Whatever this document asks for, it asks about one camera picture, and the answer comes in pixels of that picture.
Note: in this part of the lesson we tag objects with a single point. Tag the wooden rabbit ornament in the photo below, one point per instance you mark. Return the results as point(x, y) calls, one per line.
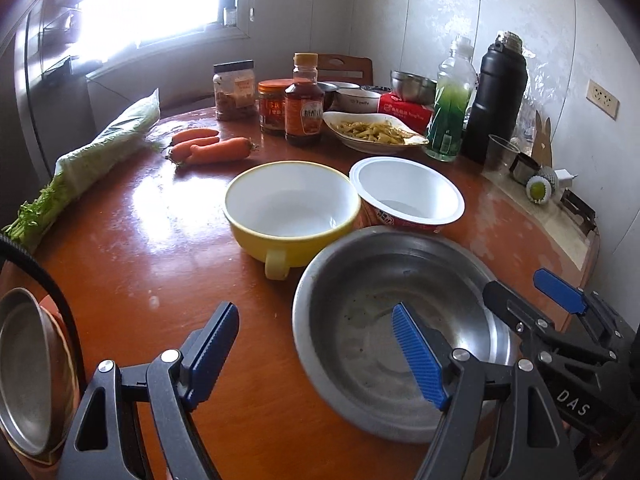
point(542, 145)

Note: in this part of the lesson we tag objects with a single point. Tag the small steel cup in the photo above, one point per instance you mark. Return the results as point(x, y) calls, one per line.
point(525, 170)

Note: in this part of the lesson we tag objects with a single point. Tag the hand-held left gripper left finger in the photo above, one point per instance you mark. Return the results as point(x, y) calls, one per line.
point(210, 355)

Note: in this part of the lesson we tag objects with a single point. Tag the brown sauce bottle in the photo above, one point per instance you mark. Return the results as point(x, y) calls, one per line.
point(303, 115)

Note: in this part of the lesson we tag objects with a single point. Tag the red chili sauce jar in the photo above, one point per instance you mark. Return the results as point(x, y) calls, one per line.
point(274, 110)

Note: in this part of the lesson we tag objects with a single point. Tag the shiny steel bowl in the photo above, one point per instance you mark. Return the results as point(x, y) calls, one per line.
point(412, 86)

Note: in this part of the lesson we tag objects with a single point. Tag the dark refrigerator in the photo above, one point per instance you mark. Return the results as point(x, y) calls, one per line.
point(50, 110)

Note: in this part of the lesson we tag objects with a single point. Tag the orange plastic plate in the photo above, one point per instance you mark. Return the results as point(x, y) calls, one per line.
point(52, 312)

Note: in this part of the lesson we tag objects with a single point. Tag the long orange carrot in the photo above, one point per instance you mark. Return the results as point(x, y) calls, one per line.
point(220, 151)

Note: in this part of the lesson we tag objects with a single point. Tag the clear jar with black lid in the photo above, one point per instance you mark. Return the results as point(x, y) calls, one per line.
point(234, 92)

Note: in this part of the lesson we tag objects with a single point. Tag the red tissue box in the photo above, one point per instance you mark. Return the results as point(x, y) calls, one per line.
point(402, 110)

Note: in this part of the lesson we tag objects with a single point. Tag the fruit in foam net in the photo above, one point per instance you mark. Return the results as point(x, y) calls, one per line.
point(539, 189)

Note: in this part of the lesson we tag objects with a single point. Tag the wooden chair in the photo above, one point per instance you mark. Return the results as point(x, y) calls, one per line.
point(350, 67)

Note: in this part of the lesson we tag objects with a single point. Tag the large steel basin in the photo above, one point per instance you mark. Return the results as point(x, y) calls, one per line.
point(370, 325)

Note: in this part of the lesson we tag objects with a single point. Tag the window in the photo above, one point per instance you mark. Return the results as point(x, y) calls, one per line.
point(160, 0)

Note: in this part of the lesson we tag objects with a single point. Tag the white ceramic bowl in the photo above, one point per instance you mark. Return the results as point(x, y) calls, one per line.
point(359, 102)

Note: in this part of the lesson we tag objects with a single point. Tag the clear plastic cup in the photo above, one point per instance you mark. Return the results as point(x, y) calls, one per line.
point(502, 152)

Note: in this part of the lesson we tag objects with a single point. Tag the red instant noodle bowl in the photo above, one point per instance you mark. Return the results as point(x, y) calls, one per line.
point(405, 190)

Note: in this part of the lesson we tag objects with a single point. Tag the white charger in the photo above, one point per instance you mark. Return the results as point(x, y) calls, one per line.
point(566, 178)

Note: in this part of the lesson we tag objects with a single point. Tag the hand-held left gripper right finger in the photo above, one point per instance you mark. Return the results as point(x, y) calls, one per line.
point(420, 360)

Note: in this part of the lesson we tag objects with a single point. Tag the shallow steel pan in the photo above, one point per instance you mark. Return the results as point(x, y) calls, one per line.
point(30, 370)

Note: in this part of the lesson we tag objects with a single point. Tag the green drink bottle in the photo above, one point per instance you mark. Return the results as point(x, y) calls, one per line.
point(450, 120)

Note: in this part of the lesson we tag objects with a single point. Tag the white plate of food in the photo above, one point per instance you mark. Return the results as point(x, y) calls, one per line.
point(375, 132)

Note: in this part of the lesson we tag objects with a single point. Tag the small dark steel bowl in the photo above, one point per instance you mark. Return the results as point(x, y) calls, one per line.
point(329, 95)

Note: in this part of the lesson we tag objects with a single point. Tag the black thermos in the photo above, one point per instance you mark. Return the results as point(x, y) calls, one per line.
point(495, 105)

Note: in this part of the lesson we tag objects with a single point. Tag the clear plastic bag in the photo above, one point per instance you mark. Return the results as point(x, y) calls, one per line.
point(532, 95)

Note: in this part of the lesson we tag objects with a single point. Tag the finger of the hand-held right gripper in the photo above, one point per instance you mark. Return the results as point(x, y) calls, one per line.
point(500, 297)
point(557, 290)

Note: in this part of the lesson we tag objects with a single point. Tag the black metal holder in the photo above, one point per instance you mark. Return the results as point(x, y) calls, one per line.
point(580, 212)

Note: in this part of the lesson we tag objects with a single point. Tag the bagged celery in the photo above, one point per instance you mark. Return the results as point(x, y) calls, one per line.
point(105, 145)

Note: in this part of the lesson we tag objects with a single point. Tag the wall socket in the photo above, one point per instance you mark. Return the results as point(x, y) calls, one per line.
point(602, 99)

